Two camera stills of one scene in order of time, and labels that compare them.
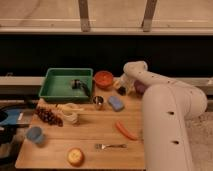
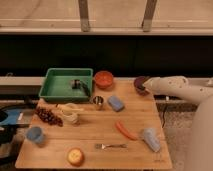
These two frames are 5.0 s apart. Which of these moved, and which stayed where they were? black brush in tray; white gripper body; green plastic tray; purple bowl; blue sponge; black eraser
Moved: white gripper body; black eraser
Stayed: black brush in tray; blue sponge; purple bowl; green plastic tray
